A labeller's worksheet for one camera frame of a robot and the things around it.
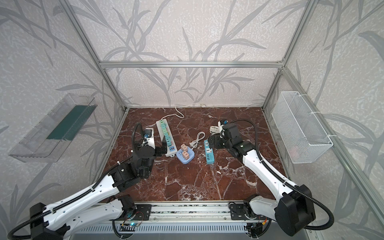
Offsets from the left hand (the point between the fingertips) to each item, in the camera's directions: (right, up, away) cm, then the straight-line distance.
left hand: (158, 133), depth 73 cm
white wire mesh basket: (+64, -1, -12) cm, 65 cm away
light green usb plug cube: (-3, 0, +25) cm, 26 cm away
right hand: (+29, -1, +10) cm, 31 cm away
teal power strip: (+26, -15, +21) cm, 36 cm away
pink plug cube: (+11, -10, +17) cm, 23 cm away
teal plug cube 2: (0, -7, +21) cm, 22 cm away
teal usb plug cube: (-5, +3, +28) cm, 29 cm away
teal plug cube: (-2, -3, +23) cm, 24 cm away
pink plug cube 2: (+12, -14, +14) cm, 23 cm away
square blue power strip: (+7, -16, +18) cm, 25 cm away
